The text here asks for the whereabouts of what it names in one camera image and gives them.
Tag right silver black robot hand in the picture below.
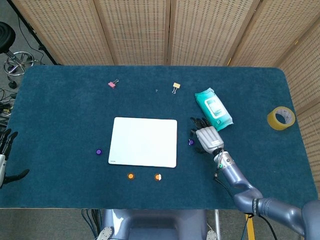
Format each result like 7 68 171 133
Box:
189 116 225 154

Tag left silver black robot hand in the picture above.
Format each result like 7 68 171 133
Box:
0 128 30 188

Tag white rectangular board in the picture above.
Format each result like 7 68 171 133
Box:
107 116 178 169

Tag green wet wipes pack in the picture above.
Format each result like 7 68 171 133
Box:
194 87 234 133

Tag yellowish packing tape roll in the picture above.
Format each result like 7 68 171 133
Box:
266 106 296 131

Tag dark blue table mat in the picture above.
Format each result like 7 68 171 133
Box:
0 64 316 210

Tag white metal table leg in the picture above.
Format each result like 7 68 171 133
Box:
213 209 222 240

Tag yellow floor tape strip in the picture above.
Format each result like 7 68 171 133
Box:
245 213 256 240

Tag blue-grey robot torso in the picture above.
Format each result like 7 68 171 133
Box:
96 209 218 240

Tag black stool with chrome base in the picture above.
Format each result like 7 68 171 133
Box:
0 21 41 90

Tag black stand pole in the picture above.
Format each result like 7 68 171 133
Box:
6 0 61 66

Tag tangle of floor cables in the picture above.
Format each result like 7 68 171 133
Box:
0 87 16 128

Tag black cables under table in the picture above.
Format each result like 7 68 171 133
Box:
81 209 101 240

